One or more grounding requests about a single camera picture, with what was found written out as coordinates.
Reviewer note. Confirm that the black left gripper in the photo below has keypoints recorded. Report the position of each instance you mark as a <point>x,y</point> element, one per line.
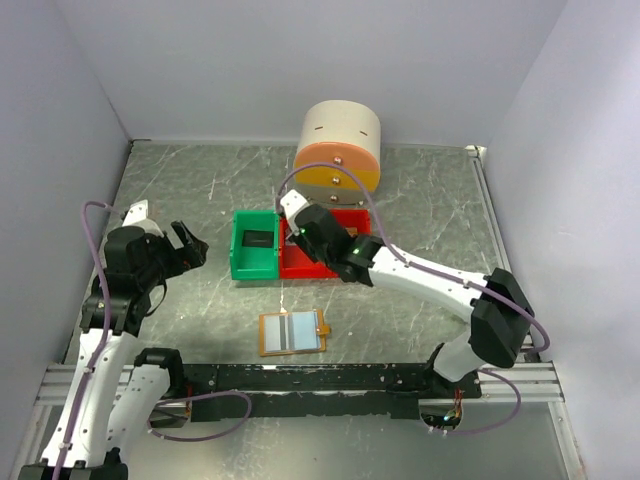
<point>193,254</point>

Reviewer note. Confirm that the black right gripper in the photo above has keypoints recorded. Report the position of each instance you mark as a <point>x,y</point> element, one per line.
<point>298,235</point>

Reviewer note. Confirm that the silver striped card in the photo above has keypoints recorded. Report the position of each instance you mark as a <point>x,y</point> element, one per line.
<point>290,240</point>
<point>276,333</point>

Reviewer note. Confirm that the tan leather card holder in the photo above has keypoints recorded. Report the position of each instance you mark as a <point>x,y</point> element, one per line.
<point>308,333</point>

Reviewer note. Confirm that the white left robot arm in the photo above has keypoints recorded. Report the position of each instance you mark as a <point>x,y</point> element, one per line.
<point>99,421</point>

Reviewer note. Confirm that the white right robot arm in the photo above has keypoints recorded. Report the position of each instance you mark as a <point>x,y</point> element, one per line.
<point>493,306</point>

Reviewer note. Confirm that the red bin with gold card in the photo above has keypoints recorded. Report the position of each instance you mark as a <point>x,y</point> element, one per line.
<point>358,218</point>

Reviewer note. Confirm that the red bin with silver card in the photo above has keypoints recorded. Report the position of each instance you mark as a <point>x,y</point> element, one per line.
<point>294,263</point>

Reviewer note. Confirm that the black card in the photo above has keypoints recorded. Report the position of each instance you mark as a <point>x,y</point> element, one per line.
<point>258,239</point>

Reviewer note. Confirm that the green plastic bin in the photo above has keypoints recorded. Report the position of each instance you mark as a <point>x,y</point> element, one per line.
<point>248,264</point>

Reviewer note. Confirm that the round three-drawer mini cabinet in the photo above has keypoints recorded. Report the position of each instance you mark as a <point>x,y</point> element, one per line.
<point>338,156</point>

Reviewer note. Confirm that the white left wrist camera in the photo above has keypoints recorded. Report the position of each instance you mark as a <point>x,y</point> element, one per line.
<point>137,212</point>

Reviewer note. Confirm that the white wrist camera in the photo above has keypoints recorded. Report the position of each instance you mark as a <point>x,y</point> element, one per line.
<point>295,204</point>
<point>137,212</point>

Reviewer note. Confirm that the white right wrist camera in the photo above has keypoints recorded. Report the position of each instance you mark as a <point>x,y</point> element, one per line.
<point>295,204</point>

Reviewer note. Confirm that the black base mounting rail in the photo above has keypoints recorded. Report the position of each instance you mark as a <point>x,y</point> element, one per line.
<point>394,390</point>

